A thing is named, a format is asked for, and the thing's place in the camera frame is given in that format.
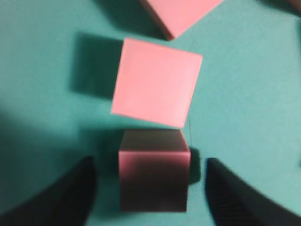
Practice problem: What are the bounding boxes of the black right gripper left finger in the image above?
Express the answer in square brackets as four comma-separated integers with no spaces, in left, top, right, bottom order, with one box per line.
[0,156,97,226]

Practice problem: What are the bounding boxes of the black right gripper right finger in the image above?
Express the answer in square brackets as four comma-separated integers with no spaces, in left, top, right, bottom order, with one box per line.
[206,158,301,226]

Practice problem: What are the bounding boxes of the pink cube front row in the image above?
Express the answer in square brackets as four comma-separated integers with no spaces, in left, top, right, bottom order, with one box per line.
[111,38,203,128]

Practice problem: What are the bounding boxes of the green cloth backdrop and cover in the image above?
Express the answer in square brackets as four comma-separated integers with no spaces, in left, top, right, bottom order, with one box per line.
[0,0,301,226]

